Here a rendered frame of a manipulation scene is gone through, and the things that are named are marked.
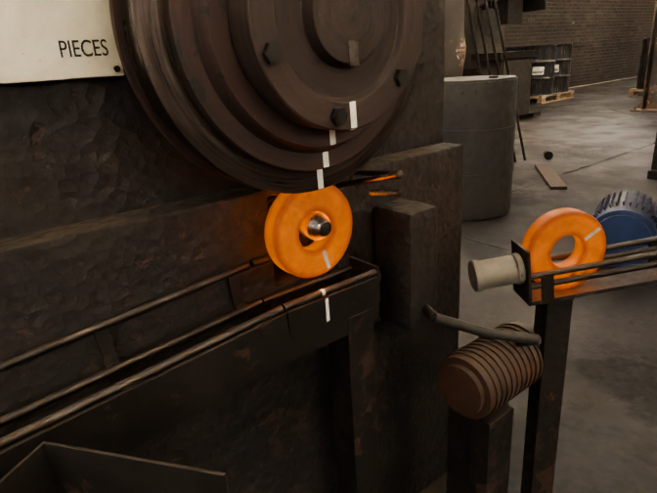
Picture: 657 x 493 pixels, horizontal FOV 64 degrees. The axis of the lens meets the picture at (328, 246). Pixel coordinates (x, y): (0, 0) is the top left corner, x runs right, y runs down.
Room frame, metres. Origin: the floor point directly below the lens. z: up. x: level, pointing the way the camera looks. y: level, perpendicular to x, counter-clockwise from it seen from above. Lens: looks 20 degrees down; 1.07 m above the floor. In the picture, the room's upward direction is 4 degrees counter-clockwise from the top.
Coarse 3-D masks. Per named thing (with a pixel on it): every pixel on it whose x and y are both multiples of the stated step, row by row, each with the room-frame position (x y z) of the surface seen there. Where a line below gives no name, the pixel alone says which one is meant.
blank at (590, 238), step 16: (560, 208) 0.92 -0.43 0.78; (544, 224) 0.90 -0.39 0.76; (560, 224) 0.90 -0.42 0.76; (576, 224) 0.90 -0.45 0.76; (592, 224) 0.91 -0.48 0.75; (528, 240) 0.90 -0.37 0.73; (544, 240) 0.89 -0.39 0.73; (576, 240) 0.93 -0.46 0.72; (592, 240) 0.91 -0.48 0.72; (544, 256) 0.89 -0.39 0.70; (576, 256) 0.92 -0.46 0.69; (592, 256) 0.91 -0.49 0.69; (576, 272) 0.90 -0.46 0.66; (560, 288) 0.90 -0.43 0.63
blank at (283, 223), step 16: (320, 192) 0.79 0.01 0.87; (336, 192) 0.81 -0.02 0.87; (272, 208) 0.76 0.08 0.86; (288, 208) 0.75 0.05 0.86; (304, 208) 0.77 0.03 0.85; (320, 208) 0.79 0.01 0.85; (336, 208) 0.81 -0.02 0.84; (272, 224) 0.75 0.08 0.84; (288, 224) 0.75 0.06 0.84; (336, 224) 0.81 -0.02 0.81; (272, 240) 0.74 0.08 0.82; (288, 240) 0.75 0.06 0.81; (320, 240) 0.81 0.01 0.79; (336, 240) 0.81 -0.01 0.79; (272, 256) 0.76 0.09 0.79; (288, 256) 0.75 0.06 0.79; (304, 256) 0.77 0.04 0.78; (320, 256) 0.79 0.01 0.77; (336, 256) 0.81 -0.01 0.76; (288, 272) 0.75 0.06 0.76; (304, 272) 0.77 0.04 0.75; (320, 272) 0.78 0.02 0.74
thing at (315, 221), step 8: (312, 216) 0.77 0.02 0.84; (320, 216) 0.77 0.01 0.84; (304, 224) 0.77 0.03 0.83; (312, 224) 0.76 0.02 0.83; (320, 224) 0.76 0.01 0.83; (328, 224) 0.77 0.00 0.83; (304, 232) 0.77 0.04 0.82; (312, 232) 0.76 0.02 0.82; (320, 232) 0.76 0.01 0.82; (328, 232) 0.77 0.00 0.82
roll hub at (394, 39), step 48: (240, 0) 0.64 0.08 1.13; (288, 0) 0.67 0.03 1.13; (336, 0) 0.69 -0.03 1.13; (384, 0) 0.76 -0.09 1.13; (240, 48) 0.65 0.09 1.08; (288, 48) 0.66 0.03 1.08; (336, 48) 0.69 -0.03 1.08; (384, 48) 0.76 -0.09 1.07; (288, 96) 0.65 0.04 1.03; (336, 96) 0.71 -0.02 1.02; (384, 96) 0.75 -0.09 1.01
